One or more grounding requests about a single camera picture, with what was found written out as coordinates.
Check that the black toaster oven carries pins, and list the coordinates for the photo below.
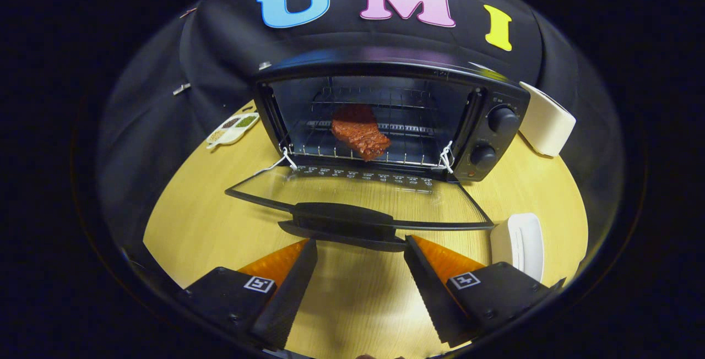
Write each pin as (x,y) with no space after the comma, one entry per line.
(498,139)

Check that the white divided spice dish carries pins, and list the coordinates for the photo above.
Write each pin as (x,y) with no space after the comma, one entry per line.
(232,130)

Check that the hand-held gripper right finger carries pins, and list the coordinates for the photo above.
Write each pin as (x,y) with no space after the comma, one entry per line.
(432,298)

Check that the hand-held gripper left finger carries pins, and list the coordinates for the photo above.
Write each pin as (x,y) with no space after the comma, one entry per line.
(289,298)

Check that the brown steak piece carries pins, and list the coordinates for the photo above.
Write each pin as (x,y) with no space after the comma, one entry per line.
(361,133)

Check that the white ribbed tray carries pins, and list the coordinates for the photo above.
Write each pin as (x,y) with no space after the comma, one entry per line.
(520,243)

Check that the pink clip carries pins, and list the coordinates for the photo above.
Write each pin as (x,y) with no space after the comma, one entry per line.
(188,12)

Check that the white toaster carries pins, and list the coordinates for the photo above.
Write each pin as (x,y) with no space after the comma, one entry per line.
(551,122)

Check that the silver clip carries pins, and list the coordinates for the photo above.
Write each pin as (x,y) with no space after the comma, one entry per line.
(181,89)

